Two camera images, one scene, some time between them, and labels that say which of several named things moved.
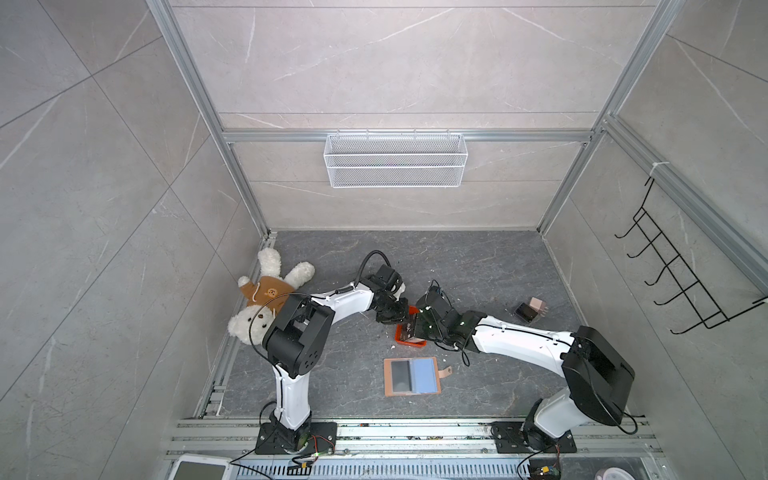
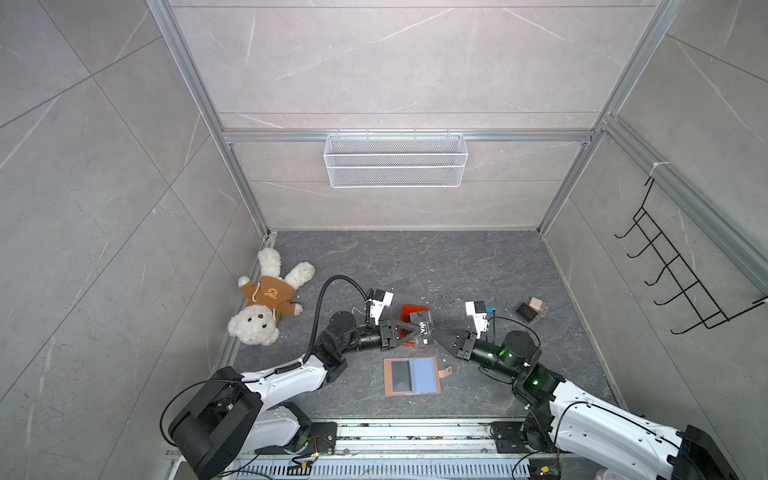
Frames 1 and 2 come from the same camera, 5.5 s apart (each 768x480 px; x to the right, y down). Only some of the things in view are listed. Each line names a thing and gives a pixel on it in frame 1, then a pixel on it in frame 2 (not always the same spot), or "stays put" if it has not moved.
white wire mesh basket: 397,160 stays put
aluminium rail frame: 421,450 stays put
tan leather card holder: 413,375 stays put
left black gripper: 399,319 → 393,340
